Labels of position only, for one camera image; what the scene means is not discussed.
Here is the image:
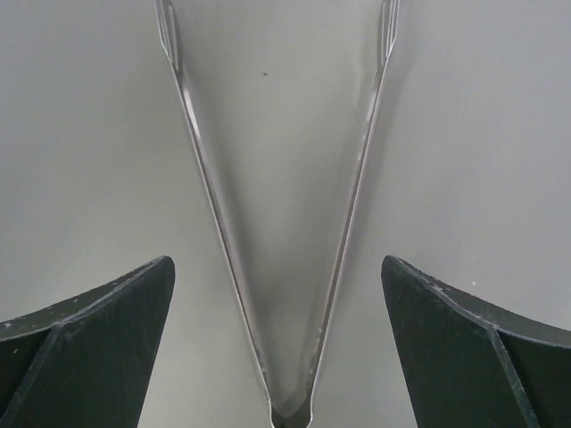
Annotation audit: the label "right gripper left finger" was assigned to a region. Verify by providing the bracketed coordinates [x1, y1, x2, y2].
[1, 256, 175, 427]

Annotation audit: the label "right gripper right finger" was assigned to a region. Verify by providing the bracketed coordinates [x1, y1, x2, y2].
[381, 256, 570, 427]

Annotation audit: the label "metal tongs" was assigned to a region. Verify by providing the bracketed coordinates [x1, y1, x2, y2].
[155, 1, 400, 427]

